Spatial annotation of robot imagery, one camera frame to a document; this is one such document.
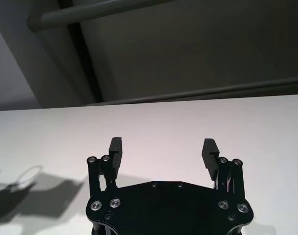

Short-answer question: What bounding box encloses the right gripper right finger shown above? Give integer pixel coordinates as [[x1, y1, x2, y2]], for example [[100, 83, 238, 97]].
[[201, 138, 244, 197]]

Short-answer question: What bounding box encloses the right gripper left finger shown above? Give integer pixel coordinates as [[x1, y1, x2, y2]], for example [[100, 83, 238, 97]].
[[87, 137, 124, 198]]

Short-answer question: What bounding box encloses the thick grey horizontal pipe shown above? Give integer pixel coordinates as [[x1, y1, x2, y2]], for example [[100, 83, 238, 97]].
[[26, 0, 181, 32]]

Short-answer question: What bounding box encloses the thin dark grey rail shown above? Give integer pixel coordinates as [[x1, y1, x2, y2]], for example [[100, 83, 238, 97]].
[[86, 75, 298, 106]]

